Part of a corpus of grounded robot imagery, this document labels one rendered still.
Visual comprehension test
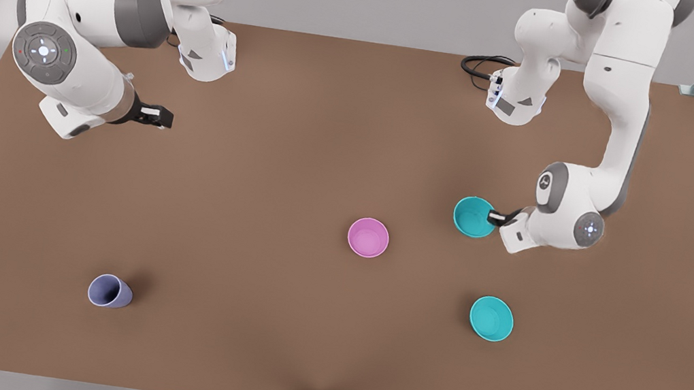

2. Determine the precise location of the teal bowl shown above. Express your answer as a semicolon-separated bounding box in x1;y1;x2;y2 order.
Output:
450;193;500;241
466;293;518;345

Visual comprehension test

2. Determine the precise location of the pink bowl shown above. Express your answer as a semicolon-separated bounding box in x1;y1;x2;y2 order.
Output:
345;215;393;261

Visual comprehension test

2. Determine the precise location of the lavender cup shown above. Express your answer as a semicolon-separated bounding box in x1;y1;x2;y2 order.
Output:
86;271;136;312

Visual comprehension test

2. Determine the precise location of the black cable loop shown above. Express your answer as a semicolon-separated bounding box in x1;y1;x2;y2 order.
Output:
457;51;519;97

